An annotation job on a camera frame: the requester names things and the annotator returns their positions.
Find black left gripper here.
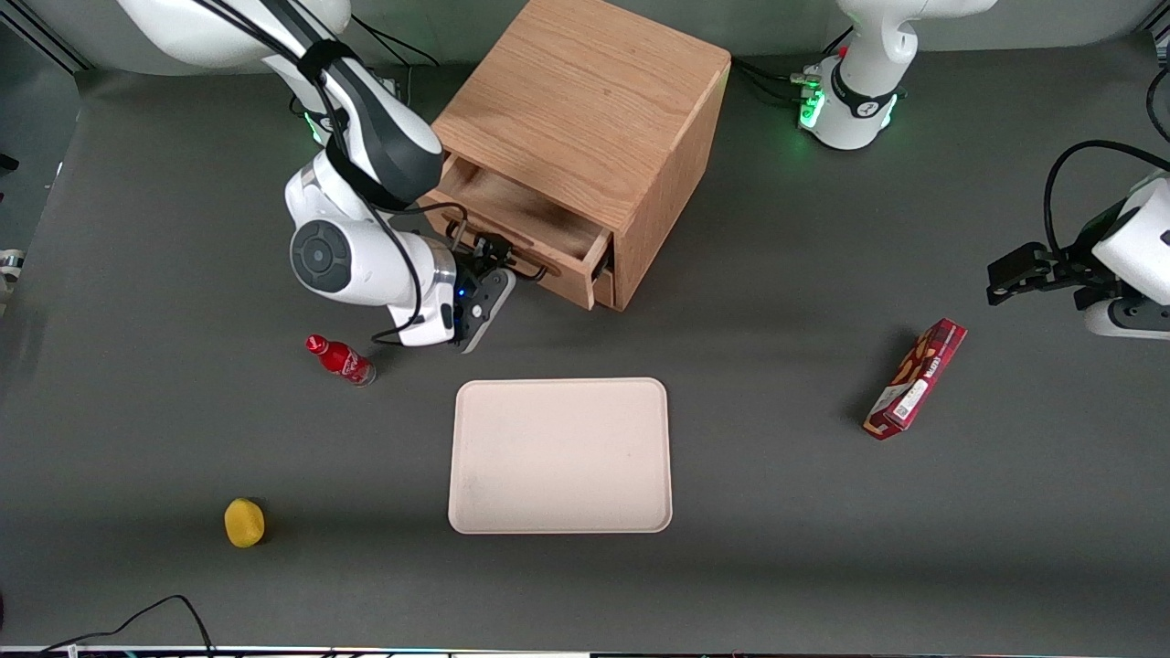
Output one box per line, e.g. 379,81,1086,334
986,200,1140,311

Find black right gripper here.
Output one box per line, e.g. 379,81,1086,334
452,232,549,323

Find wooden drawer cabinet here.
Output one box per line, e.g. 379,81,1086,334
424,0,733,313

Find red snack box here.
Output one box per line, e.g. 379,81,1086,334
862,317,969,442

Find red soda bottle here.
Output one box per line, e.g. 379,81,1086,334
304,334,378,388

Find beige plastic tray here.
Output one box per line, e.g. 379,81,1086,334
447,377,675,536

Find yellow lemon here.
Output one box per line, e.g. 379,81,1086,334
223,497,268,549

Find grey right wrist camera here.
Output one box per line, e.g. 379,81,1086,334
459,269,519,356

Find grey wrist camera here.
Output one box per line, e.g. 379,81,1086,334
1084,296,1170,342
459,269,519,356

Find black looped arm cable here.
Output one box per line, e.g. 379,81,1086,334
1044,139,1170,259

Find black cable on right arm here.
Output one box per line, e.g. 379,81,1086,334
194,0,473,346

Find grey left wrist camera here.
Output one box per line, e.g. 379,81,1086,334
1084,296,1170,342

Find black hanging cable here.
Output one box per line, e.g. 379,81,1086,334
1145,65,1170,145

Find black right arm base cables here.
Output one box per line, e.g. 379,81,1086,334
351,16,442,101

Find black arm base cables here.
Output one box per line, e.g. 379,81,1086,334
351,16,442,101
730,56,821,104

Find black left arm base cables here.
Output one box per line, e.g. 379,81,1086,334
730,56,821,104

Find black cable at table edge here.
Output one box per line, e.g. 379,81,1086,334
40,594,217,655

